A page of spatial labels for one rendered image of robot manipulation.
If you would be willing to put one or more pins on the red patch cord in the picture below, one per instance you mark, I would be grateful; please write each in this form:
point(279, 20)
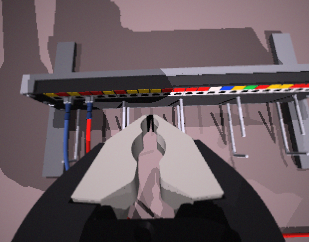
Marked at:
point(88, 133)

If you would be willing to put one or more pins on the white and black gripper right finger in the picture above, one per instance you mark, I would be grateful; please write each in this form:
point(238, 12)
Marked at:
point(190, 172)

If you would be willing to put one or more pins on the grey port rack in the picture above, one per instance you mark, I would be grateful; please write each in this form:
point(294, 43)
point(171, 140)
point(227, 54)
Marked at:
point(285, 82)

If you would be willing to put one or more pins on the blue network cable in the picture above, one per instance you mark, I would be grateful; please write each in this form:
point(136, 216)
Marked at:
point(65, 142)

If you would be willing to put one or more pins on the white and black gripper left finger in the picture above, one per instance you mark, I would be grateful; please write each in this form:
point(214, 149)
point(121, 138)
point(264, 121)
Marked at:
point(106, 175)

